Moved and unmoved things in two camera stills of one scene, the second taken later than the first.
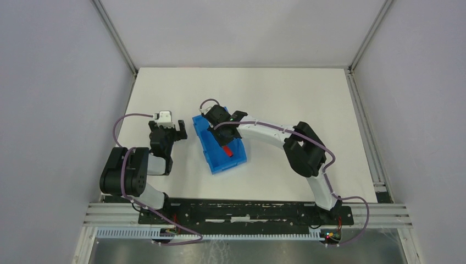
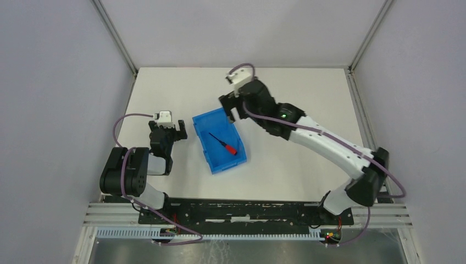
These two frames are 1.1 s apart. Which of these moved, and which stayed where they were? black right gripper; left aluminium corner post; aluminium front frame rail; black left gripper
Moved: black right gripper
Stayed: aluminium front frame rail; black left gripper; left aluminium corner post
